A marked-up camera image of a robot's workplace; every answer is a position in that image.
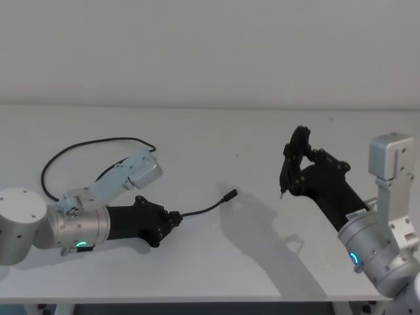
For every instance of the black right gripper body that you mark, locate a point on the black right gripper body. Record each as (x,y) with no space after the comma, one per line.
(331,193)

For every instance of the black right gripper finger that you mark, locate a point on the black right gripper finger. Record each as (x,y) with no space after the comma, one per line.
(292,164)
(302,139)

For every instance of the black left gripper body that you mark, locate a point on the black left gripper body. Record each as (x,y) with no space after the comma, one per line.
(138,221)

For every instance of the small black silver-tipped plug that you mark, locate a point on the small black silver-tipped plug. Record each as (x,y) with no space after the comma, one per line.
(281,194)

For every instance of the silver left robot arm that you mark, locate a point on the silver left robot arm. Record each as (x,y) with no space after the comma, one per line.
(78,226)

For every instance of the white table leg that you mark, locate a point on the white table leg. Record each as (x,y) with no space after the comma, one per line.
(65,309)
(341,309)

